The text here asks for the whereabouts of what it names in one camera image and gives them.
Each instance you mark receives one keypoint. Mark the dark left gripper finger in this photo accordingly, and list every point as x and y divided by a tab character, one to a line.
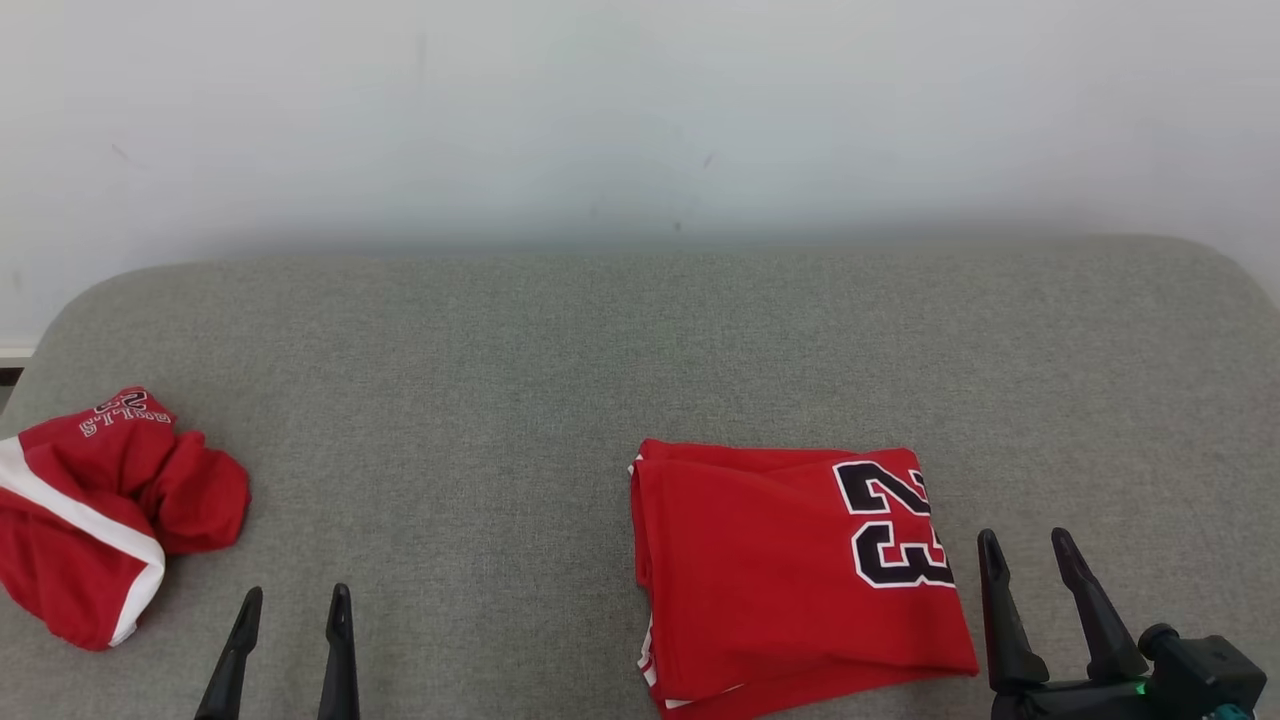
340	670
232	680

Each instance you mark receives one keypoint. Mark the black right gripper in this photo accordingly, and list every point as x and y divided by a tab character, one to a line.
1070	703

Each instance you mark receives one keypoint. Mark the red shorts with white stripe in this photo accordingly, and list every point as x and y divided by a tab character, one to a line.
90	480

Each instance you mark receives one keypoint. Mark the red jersey with number 23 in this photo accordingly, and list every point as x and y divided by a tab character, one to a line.
760	570

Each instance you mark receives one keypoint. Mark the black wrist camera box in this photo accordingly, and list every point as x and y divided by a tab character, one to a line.
1205	675

